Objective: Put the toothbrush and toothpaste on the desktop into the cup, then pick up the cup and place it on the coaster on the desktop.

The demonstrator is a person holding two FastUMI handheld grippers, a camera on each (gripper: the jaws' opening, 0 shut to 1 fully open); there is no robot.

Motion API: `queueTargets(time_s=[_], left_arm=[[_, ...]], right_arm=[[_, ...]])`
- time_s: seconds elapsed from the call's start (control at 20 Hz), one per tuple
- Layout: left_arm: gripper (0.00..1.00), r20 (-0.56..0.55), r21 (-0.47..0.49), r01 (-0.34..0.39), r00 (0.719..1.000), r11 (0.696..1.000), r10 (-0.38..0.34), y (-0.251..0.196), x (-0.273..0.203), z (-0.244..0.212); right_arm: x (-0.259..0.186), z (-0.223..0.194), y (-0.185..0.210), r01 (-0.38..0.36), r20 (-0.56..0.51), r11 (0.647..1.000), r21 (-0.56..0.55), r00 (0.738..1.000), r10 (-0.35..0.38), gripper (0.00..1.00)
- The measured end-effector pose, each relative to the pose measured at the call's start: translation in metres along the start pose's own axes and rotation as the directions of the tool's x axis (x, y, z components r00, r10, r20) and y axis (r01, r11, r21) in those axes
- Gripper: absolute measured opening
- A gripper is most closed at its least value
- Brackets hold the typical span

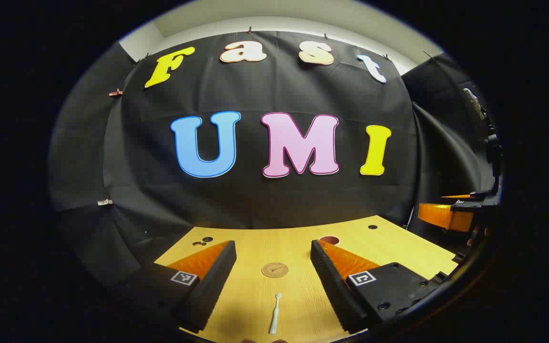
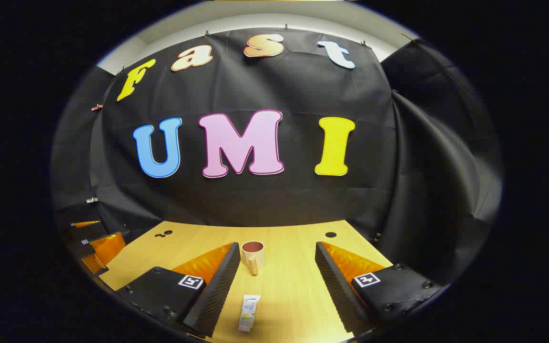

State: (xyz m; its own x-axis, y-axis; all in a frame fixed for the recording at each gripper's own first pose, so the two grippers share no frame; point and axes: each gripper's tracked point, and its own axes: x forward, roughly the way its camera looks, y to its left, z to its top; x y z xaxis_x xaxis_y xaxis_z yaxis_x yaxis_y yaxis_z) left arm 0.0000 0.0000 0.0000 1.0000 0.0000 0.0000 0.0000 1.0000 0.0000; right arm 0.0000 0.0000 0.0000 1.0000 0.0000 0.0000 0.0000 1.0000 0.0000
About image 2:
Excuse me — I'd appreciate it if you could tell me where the beige cup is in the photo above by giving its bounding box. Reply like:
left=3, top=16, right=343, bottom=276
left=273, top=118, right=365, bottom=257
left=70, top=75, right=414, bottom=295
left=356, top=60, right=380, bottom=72
left=241, top=241, right=266, bottom=276

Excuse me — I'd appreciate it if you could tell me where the wooden desktop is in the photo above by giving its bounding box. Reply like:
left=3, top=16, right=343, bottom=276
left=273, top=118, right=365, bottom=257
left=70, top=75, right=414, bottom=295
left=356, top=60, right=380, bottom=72
left=98, top=220, right=394, bottom=343

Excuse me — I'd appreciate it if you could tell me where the black backdrop cloth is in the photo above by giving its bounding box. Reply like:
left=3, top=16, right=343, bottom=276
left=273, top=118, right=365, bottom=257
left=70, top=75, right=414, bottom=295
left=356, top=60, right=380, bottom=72
left=51, top=28, right=503, bottom=286

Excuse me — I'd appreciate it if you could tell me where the white toothpaste tube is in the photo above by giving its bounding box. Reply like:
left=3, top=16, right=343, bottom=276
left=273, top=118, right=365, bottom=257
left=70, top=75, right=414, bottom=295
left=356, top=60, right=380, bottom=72
left=238, top=294, right=261, bottom=333

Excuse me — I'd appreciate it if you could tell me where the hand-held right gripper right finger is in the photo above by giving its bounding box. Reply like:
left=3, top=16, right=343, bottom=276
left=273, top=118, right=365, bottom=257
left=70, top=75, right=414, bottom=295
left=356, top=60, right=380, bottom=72
left=315, top=242, right=444, bottom=334

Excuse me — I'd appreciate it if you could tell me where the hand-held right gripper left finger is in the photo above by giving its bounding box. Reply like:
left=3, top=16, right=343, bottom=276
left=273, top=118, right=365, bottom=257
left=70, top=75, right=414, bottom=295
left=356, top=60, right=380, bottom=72
left=115, top=242, right=241, bottom=338

